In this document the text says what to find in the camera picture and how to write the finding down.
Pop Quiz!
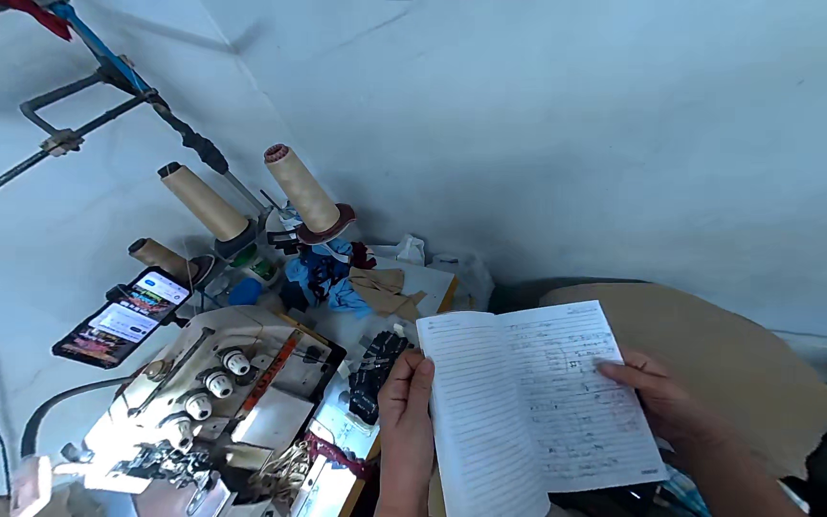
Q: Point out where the clear plastic bag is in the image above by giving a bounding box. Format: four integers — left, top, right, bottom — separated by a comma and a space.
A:
429, 251, 495, 313

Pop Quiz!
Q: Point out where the thick black hose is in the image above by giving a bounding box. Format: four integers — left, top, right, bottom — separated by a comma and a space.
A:
20, 375, 134, 459

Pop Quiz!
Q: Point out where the person's left forearm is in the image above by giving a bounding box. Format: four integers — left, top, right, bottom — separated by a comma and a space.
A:
376, 491, 432, 517

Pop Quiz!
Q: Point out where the brown fabric piece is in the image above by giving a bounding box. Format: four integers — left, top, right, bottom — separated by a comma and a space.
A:
348, 267, 427, 323

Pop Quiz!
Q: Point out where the red cloth strip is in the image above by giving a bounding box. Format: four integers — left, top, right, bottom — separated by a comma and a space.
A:
0, 0, 73, 42

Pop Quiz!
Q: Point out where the pile of blue fabric scraps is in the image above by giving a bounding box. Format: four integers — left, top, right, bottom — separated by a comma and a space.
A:
280, 238, 379, 318

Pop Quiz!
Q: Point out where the smartphone with lit screen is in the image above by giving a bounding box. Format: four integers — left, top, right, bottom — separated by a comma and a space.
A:
52, 266, 192, 370

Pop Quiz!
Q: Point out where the metal thread stand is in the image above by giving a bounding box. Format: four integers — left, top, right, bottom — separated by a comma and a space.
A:
0, 1, 357, 290

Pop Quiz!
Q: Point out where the maroon fabric strip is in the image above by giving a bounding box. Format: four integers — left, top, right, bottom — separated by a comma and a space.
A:
306, 431, 376, 481

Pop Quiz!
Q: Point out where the lined notebook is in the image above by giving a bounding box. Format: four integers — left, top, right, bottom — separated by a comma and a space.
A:
416, 300, 670, 517

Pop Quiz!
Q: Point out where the person's right hand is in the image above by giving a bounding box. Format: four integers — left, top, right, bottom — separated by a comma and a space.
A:
596, 348, 717, 455

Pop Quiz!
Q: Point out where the beige thread cone, reddish core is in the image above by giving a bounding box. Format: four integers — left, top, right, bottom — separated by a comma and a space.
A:
264, 144, 341, 235

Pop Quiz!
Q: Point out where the white plastic bag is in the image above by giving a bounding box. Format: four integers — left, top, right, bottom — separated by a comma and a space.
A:
372, 234, 426, 267

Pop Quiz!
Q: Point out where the white overlock sewing machine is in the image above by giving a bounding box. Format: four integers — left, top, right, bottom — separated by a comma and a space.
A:
83, 306, 347, 517

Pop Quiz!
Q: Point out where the person's left hand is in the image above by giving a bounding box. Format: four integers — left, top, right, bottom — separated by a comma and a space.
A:
378, 349, 436, 495

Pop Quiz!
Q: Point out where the green container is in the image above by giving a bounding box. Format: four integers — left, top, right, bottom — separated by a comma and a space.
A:
230, 244, 279, 284

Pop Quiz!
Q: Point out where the large beige thread cone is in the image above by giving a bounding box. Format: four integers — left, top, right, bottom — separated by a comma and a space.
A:
158, 161, 250, 243

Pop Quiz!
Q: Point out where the pinkish white plastic part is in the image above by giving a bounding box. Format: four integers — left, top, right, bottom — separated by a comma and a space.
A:
10, 455, 53, 517

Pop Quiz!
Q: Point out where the large tan board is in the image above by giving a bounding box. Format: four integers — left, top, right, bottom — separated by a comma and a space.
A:
539, 283, 827, 481

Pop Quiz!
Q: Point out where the bundle of beige cords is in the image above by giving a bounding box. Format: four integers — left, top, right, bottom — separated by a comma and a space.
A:
250, 441, 313, 506

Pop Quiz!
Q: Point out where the person's right forearm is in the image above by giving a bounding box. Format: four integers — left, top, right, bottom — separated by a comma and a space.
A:
678, 424, 809, 517

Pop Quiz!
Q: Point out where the sewing table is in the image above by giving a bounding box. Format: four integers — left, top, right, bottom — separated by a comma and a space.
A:
270, 305, 422, 517

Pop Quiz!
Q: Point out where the small beige thread cone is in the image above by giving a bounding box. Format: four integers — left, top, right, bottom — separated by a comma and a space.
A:
128, 237, 199, 285

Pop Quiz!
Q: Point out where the bundle of black fabric pieces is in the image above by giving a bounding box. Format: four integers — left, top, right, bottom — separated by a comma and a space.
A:
348, 330, 412, 426

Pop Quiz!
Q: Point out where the blue round lid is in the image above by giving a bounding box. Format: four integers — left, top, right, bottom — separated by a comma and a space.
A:
228, 278, 264, 307

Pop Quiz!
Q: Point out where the blue checked cloth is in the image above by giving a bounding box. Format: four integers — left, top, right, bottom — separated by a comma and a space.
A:
661, 460, 713, 517

